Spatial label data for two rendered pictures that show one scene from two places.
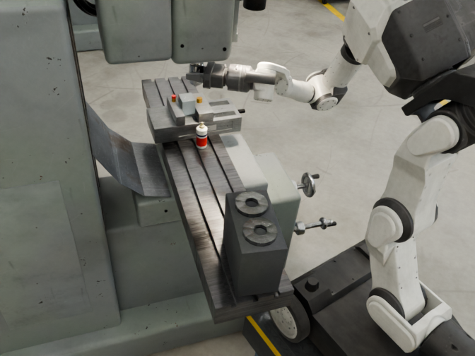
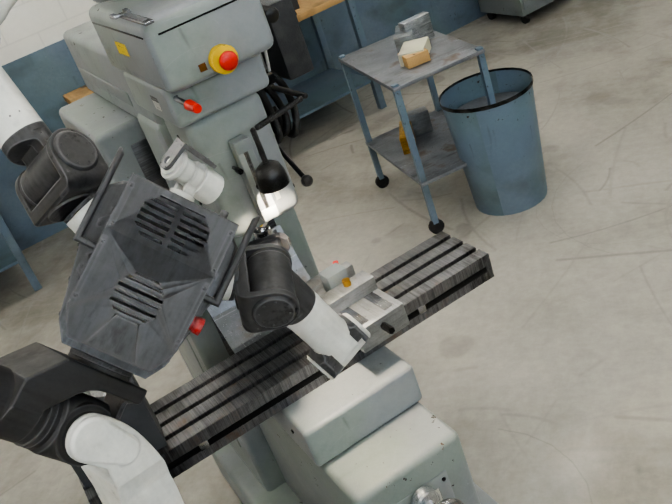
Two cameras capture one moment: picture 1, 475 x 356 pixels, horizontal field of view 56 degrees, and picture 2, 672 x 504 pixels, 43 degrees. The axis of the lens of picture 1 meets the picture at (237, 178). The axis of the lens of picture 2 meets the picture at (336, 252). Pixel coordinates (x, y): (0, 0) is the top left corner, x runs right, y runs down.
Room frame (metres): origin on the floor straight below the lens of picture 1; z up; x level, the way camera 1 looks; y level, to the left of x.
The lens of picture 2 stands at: (1.56, -1.81, 2.20)
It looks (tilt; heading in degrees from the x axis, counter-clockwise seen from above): 28 degrees down; 92
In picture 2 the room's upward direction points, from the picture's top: 20 degrees counter-clockwise
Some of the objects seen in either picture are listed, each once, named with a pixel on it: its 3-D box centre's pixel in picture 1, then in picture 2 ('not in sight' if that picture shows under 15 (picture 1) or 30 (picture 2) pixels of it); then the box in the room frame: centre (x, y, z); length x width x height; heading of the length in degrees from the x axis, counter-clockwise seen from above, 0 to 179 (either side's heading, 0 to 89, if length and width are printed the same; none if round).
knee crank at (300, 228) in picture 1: (314, 224); not in sight; (1.40, -0.37, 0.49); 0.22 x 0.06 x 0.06; 112
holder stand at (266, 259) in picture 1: (251, 240); (106, 424); (0.82, -0.06, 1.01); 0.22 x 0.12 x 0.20; 15
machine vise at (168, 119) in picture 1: (194, 115); (347, 300); (1.47, 0.20, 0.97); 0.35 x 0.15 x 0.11; 114
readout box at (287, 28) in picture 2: not in sight; (277, 34); (1.53, 0.57, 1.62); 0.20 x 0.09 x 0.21; 112
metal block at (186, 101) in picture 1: (186, 104); (335, 279); (1.46, 0.22, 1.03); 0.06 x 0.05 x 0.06; 24
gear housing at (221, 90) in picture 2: not in sight; (194, 77); (1.32, 0.21, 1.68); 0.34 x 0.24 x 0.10; 112
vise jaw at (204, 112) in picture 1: (200, 107); (348, 292); (1.49, 0.17, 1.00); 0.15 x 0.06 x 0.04; 24
